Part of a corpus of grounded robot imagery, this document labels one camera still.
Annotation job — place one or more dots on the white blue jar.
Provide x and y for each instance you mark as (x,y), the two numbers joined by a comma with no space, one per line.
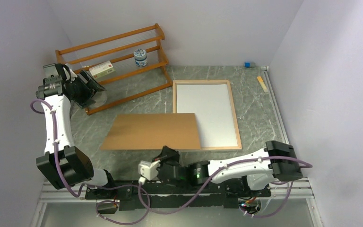
(140,57)

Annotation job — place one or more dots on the large printed photo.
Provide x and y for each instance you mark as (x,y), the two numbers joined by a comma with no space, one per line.
(212,116)

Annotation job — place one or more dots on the blue capped small bottle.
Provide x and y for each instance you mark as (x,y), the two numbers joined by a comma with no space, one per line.
(249,65)

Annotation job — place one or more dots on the light wooden picture frame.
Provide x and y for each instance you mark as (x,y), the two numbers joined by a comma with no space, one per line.
(236,125)

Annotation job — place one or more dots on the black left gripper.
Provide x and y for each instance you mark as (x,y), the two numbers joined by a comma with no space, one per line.
(85,100)

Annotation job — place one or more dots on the wooden frame backing board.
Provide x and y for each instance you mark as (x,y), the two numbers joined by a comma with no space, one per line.
(152,132)

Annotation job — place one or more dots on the clear tape roll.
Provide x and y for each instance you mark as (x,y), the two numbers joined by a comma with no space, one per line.
(99,99)

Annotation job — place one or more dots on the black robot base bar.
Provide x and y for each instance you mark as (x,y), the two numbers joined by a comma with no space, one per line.
(227,194)

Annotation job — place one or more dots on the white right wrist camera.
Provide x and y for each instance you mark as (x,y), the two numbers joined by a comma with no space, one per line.
(148,171)

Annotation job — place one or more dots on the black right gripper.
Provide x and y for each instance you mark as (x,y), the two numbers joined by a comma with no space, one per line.
(167,153)

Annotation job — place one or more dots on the white green box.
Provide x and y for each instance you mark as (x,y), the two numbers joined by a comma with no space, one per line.
(101,70)

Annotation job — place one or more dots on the small yellow wooden stick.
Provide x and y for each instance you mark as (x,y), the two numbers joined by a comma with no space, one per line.
(262,84)

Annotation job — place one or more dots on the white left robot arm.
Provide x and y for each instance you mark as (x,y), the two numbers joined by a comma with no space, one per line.
(63,164)

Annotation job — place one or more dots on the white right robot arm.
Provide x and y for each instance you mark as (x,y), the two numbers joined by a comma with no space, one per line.
(276,161)

